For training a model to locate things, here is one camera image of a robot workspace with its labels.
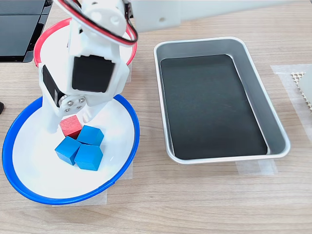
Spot red cube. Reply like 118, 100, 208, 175
59, 115, 83, 137

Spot blue cube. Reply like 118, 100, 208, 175
74, 143, 104, 171
76, 125, 105, 147
54, 136, 82, 166

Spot blue-rimmed white plate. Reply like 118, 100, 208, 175
1, 94, 140, 205

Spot red-rimmed white plate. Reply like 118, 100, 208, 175
33, 18, 137, 85

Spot black glossy device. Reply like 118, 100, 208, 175
0, 0, 54, 63

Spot black mat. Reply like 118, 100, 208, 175
160, 54, 269, 160

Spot steel tray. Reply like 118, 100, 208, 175
153, 36, 291, 165

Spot pale perforated plate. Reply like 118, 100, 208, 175
291, 70, 312, 114

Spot red black white cable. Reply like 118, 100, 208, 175
57, 0, 139, 47

